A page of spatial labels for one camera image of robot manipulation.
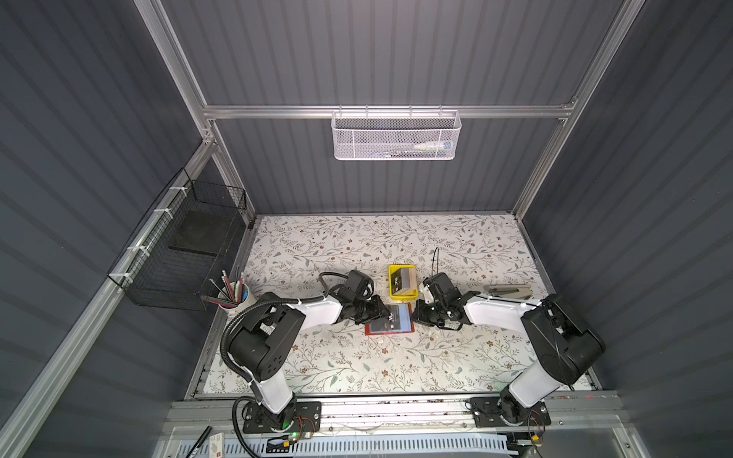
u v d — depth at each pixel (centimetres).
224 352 45
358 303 78
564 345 47
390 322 89
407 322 91
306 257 108
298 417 72
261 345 47
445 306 72
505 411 66
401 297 96
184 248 74
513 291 96
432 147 91
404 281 96
